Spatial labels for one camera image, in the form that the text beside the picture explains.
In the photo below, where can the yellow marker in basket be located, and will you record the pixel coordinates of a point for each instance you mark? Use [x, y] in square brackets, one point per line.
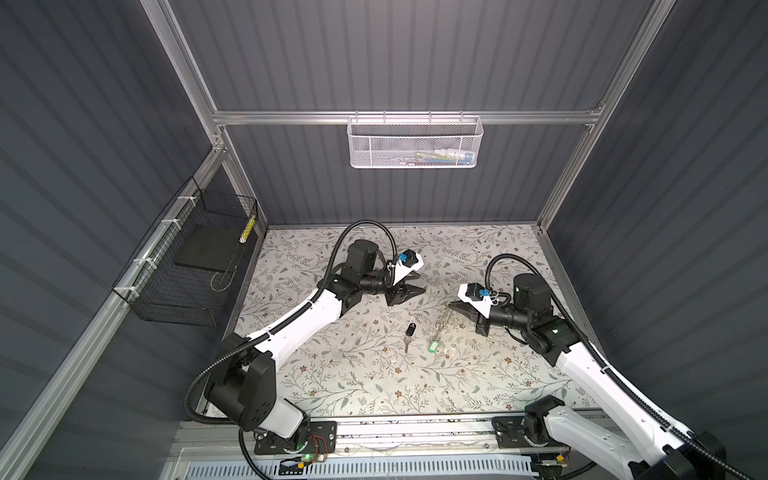
[243, 238]

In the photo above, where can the black pad in basket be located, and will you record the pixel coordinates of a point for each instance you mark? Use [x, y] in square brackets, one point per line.
[210, 248]

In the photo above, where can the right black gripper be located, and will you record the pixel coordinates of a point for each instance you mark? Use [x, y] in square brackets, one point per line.
[462, 305]

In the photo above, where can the pens in white basket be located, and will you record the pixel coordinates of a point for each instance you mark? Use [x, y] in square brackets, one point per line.
[438, 158]

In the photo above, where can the white ventilated cable duct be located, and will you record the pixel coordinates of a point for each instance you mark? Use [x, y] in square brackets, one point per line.
[402, 467]

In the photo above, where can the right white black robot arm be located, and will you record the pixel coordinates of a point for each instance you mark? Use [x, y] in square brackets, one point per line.
[651, 444]

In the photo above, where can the white wire mesh basket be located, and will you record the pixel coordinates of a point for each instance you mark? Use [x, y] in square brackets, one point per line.
[373, 140]

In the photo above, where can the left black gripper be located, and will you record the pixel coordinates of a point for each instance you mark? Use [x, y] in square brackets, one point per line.
[397, 295]

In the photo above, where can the black wire basket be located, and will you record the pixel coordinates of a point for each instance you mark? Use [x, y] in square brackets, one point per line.
[186, 270]

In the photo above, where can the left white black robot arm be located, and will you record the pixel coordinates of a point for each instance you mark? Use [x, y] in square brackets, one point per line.
[244, 386]

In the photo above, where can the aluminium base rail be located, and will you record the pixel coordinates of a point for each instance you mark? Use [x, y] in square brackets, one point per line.
[400, 434]

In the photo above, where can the floral table mat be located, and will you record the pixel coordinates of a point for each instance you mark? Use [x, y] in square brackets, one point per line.
[364, 364]

